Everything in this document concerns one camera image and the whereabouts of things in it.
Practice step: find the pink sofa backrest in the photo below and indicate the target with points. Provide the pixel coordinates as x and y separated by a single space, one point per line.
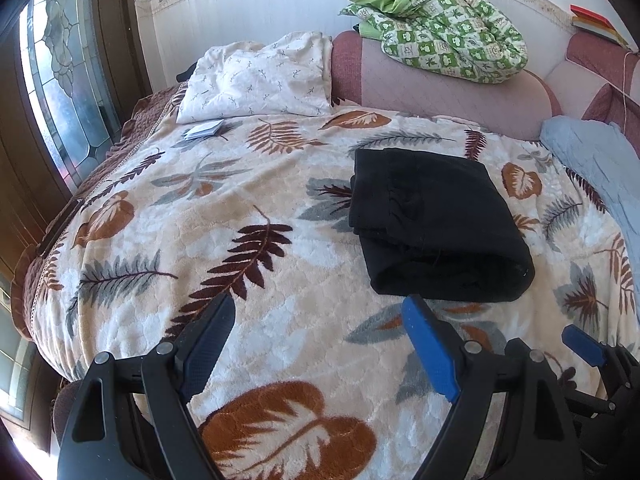
425 95

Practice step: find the green patterned quilt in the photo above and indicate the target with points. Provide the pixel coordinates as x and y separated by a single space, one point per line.
450 35

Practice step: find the stained glass window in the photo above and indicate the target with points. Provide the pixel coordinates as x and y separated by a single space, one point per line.
65 85

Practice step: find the red book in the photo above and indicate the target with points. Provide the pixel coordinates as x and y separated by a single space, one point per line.
590 14

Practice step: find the leaf print fleece blanket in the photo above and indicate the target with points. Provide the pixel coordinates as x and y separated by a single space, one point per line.
250 200

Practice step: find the black pants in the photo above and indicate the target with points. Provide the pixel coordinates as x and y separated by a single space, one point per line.
440 220

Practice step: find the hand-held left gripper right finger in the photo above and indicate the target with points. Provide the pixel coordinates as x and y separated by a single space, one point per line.
430 350

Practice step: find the glass door panel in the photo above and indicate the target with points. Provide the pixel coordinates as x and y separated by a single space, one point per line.
15 360

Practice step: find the pink sofa cushion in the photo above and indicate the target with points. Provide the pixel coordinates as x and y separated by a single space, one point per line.
595 65

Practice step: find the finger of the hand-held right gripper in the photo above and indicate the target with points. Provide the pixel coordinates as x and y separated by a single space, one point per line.
582 344

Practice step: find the black object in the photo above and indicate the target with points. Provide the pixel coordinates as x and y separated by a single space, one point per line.
185 72

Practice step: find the wooden window frame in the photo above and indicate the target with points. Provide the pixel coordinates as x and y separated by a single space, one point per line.
117 35

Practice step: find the brown quilted bedspread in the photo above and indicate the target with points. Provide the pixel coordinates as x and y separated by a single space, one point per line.
145 110

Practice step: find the small white card stack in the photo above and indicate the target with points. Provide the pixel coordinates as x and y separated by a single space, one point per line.
205 130

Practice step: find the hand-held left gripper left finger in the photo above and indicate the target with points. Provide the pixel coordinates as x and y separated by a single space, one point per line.
210 345

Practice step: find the white leaf print pillow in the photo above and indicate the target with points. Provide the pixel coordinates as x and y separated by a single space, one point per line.
260 80

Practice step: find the brown round stool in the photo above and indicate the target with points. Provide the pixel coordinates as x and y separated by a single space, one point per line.
65 405

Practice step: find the blue-grey blanket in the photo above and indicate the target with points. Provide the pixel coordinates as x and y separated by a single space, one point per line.
600 170

